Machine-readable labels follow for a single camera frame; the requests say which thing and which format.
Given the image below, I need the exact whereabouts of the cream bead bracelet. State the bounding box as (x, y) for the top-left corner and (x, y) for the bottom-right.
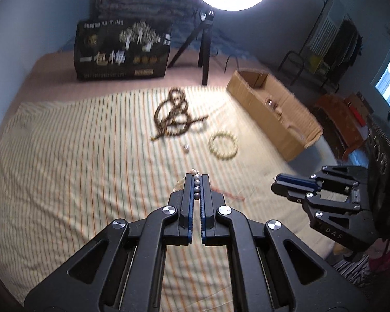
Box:
(208, 130), (239, 161)

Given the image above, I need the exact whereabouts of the white pearl bead bracelet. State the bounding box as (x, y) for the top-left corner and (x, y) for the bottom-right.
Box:
(173, 167), (203, 202)

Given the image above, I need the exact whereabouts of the orange wooden stool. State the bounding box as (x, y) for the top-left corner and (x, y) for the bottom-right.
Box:
(313, 94), (368, 161)

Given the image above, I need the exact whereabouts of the brown cardboard box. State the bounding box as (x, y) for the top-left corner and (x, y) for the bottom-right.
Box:
(227, 68), (323, 161)

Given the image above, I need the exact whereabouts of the single white pearl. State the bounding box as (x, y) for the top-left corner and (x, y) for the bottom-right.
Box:
(182, 144), (189, 153)

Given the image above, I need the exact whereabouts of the black metal rack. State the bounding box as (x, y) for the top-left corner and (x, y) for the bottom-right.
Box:
(277, 0), (363, 93)

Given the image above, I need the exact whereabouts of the blue checked quilt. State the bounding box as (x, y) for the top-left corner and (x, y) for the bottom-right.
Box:
(168, 20), (258, 62)

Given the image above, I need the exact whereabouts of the black tripod stand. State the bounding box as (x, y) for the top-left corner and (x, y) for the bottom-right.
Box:
(167, 8), (218, 86)

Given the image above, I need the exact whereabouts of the black printed gift bag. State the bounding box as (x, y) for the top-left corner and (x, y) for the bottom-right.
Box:
(74, 18), (172, 80)

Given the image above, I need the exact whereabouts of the long brown bead necklace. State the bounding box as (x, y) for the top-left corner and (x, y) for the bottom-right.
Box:
(150, 87), (210, 142)

